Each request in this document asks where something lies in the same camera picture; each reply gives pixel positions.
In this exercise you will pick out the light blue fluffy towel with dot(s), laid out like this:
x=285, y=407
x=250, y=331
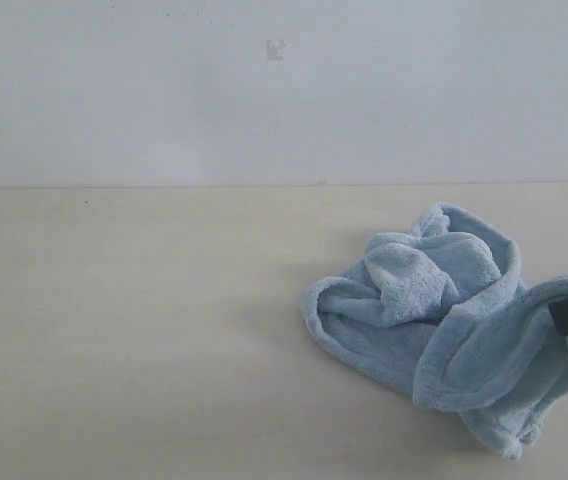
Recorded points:
x=441, y=314

